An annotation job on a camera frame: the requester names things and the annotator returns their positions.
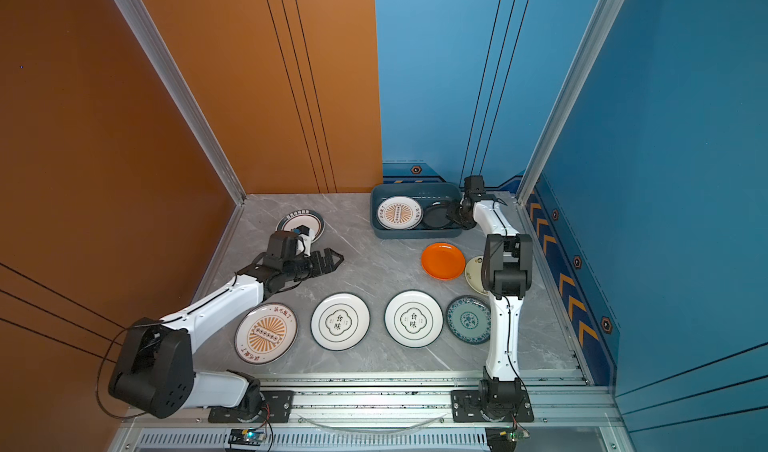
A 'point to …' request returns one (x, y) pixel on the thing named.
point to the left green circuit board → (247, 436)
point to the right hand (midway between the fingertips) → (449, 215)
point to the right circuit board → (504, 439)
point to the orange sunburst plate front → (265, 333)
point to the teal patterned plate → (468, 320)
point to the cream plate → (473, 273)
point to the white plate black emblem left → (339, 321)
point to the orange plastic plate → (442, 261)
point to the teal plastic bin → (427, 194)
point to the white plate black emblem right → (414, 319)
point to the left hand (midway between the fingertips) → (334, 258)
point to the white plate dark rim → (305, 217)
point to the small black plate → (436, 216)
